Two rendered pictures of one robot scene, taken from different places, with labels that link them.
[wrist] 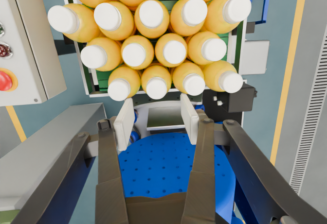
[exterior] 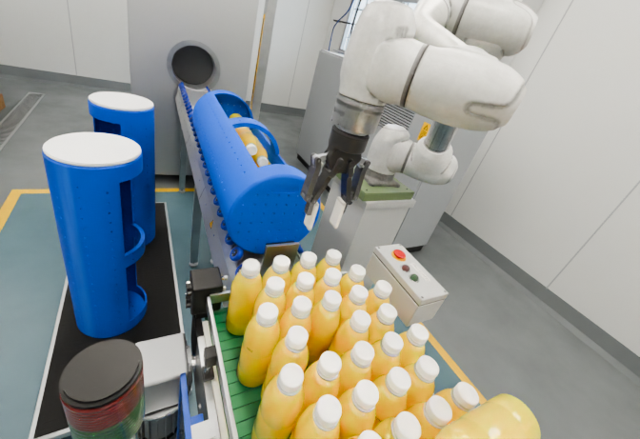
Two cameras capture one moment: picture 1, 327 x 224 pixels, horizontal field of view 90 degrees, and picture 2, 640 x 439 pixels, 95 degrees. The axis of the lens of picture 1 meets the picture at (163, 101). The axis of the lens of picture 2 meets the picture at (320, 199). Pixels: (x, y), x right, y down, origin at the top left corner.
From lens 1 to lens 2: 0.53 m
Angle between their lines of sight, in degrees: 47
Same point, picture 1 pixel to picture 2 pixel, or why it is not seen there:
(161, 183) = (289, 200)
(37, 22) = (399, 299)
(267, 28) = not seen: outside the picture
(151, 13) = (332, 296)
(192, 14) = (304, 300)
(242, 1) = (268, 315)
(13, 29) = (405, 279)
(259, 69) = (148, 345)
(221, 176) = (246, 203)
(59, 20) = (384, 285)
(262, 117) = not seen: outside the picture
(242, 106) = (204, 272)
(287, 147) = not seen: outside the picture
